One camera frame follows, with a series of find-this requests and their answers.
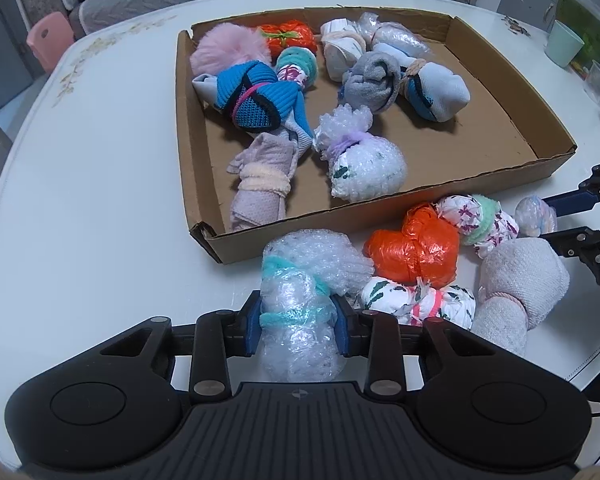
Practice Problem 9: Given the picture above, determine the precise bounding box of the white cloth bundle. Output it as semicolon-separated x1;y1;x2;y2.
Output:
319;17;369;84

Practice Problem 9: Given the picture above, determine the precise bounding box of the pink fluffy pompom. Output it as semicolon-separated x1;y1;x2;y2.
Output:
188;24;272;79

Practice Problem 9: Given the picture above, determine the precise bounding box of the white and blue sock bundle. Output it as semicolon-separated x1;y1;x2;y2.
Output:
399;57;471;122

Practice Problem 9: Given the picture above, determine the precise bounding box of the grey sock bundle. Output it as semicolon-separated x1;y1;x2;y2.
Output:
340;44;406;114

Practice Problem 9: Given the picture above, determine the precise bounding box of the lilac cloth bundle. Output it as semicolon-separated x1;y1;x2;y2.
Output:
227;132;301;234

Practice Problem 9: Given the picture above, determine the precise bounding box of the floral bundle with green scrunchie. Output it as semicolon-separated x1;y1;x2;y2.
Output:
433;193;520;260

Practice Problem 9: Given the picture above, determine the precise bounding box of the white towel bundle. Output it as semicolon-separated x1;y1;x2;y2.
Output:
469;237;571;357

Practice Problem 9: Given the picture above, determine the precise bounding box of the large orange plastic bundle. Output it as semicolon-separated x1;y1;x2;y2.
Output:
363;204;460;289

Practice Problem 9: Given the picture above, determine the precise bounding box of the pink child chair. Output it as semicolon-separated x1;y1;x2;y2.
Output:
25;12;76;74

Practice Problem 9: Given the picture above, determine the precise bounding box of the cardboard box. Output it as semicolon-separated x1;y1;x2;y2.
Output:
175;5;579;265

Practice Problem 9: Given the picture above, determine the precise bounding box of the small orange plastic bundle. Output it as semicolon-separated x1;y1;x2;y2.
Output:
256;19;317;59

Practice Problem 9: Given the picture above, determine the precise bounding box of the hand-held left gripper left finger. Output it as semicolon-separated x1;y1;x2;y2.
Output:
100;290;262;406

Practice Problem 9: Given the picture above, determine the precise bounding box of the clear plastic cup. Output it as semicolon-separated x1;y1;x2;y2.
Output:
582;59;600;106

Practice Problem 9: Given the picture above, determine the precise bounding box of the green cup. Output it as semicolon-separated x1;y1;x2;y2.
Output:
544;19;586;69

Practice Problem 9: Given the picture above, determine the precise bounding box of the bubble wrap bundle purple tie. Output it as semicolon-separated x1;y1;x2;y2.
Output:
312;103;409;201

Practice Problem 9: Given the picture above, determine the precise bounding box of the bubble wrap bundle teal tie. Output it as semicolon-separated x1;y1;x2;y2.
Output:
259;228;376;384

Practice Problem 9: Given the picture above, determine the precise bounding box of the small clear plastic bundle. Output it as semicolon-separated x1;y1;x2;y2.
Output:
514;195;559;237

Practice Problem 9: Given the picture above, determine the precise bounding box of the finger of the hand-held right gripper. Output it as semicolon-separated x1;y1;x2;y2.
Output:
539;226;600;287
541;158;600;219

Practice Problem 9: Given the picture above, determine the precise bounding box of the floral bundle with teal tie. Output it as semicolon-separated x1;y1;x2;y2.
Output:
274;47;319;89

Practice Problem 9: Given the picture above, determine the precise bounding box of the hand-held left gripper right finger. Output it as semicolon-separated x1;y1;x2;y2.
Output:
329;292;503;400

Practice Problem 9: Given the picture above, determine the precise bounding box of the clear bubble wrap bundle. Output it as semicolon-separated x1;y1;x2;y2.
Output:
357;11;434;59

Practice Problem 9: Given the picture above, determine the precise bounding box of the floral bundle with pink tie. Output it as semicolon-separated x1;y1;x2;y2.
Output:
354;277;477;331

